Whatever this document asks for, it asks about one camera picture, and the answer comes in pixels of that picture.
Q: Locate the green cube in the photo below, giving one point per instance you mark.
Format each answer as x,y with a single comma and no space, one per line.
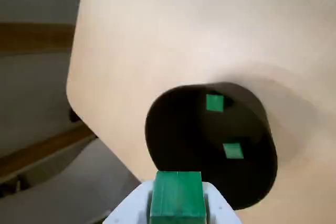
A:
233,151
214,102
176,197

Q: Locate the black cylindrical pot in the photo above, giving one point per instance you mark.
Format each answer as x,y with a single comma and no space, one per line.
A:
178,134

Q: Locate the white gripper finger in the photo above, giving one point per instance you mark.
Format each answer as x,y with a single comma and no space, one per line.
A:
219,208
131,205

